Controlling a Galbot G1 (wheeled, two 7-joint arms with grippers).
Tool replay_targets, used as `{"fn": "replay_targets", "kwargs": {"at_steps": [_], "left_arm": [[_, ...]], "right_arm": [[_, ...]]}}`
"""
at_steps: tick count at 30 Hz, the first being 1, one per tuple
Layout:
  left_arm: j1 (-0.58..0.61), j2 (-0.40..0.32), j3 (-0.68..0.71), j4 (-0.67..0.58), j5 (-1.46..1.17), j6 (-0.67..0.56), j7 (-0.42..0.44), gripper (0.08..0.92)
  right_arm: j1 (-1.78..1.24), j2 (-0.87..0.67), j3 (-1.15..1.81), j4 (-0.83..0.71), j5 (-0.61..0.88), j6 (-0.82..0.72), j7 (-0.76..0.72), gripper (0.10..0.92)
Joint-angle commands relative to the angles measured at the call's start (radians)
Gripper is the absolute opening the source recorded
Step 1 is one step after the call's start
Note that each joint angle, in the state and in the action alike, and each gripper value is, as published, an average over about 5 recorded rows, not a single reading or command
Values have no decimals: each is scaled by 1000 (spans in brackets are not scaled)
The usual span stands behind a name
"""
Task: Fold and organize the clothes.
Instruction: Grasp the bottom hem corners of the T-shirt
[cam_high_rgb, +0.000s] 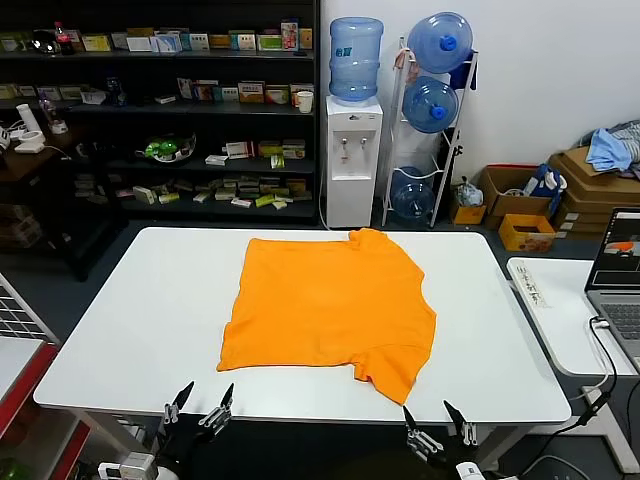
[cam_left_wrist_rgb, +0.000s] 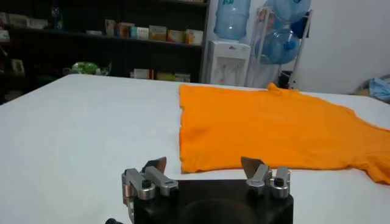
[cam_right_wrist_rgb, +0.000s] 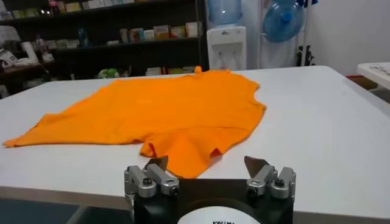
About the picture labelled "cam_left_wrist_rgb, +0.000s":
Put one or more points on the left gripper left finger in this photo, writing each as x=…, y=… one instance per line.
x=146, y=184

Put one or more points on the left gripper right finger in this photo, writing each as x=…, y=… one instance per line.
x=259, y=179

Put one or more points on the orange t-shirt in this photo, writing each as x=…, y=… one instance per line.
x=259, y=131

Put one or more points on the yellow green medicine box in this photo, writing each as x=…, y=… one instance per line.
x=166, y=76

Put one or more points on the yellow white medicine box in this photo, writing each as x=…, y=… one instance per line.
x=182, y=78

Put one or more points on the clear fruit bowl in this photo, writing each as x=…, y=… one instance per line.
x=105, y=70

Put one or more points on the white metal jug rack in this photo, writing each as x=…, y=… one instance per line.
x=298, y=59

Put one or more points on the white water dispenser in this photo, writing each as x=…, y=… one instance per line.
x=227, y=51

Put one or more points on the large brown cardboard box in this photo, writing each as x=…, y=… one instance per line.
x=362, y=90

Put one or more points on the black shelving unit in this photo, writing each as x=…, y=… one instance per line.
x=91, y=51

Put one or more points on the teal white medicine box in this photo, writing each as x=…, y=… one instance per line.
x=140, y=33

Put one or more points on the light blue crumpled cloth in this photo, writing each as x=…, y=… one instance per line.
x=381, y=88

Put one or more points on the cream medicine box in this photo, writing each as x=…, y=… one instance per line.
x=195, y=37

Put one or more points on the orange medicine box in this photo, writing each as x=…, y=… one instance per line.
x=125, y=30

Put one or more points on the dark blue hanging cloth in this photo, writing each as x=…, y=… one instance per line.
x=300, y=27

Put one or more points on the white pink medicine box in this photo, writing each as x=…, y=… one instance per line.
x=110, y=28

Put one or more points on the flat white box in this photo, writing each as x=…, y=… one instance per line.
x=94, y=32

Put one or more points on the blue water jug with label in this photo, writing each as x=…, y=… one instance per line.
x=231, y=21

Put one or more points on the pink hanging cloth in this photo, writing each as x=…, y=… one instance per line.
x=263, y=18

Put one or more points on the blue plastic bottle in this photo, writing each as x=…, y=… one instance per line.
x=57, y=18

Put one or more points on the white carton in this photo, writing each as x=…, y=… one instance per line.
x=38, y=23

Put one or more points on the green white medicine box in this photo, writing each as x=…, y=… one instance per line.
x=18, y=20

